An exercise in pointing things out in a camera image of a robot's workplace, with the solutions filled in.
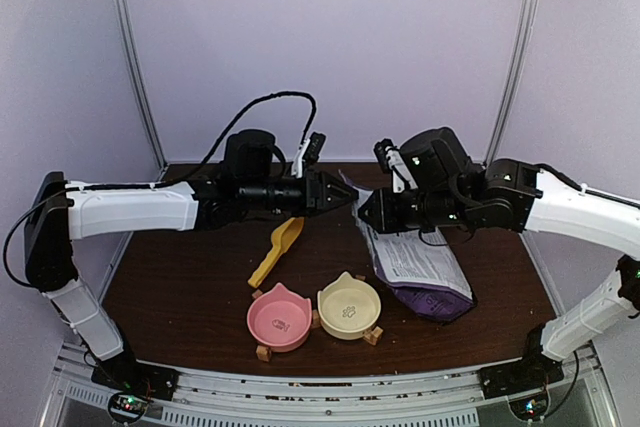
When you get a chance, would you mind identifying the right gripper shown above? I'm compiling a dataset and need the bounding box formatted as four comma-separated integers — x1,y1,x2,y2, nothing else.
358,187,471,235

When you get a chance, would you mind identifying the yellow plastic scoop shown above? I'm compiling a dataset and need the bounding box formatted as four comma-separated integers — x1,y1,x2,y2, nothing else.
247,217,305,289

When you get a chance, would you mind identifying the purple pet food bag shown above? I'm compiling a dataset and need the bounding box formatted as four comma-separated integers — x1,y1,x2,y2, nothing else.
338,170,479,322

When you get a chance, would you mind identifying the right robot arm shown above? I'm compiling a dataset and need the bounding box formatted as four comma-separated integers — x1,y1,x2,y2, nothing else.
357,127,639,389

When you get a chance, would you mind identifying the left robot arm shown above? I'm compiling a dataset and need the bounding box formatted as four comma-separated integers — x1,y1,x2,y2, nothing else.
18,129,358,391

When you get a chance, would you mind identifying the cream cat-shaped bowl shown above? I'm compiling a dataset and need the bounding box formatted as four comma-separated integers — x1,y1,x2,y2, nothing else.
317,271,382,341

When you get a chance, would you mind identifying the wooden bowl stand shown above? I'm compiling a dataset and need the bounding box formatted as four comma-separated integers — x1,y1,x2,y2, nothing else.
254,276,383,362

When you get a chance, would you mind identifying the pink cat-shaped bowl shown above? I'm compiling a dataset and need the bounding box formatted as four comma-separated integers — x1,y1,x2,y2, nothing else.
246,283,312,353

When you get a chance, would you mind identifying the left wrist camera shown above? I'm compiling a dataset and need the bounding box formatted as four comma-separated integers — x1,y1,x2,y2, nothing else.
291,132,326,178

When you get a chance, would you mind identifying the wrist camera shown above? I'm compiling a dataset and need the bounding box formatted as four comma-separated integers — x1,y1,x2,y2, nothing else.
373,138,418,193
291,132,326,178

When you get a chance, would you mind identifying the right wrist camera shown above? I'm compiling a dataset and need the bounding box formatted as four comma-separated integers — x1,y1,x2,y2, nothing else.
373,138,418,193

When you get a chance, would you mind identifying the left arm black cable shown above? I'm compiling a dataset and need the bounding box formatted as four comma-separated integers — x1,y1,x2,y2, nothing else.
2,91,319,288

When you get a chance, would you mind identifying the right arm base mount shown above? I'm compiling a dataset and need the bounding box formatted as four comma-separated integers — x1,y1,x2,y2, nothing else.
478,324,564,399

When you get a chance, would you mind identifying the left aluminium frame post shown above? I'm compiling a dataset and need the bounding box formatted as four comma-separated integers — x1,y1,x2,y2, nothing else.
113,0,167,170

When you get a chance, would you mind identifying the aluminium frame post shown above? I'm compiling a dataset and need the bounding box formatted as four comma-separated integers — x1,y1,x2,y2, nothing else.
113,0,167,170
484,0,539,164

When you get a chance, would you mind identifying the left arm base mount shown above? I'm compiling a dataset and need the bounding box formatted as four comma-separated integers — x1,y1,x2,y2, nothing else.
91,343,179,401

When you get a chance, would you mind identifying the right aluminium frame post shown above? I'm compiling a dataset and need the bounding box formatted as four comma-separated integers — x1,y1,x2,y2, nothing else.
484,0,539,164

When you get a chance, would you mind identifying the front aluminium rail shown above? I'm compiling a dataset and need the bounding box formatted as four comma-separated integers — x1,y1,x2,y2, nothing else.
36,344,621,426

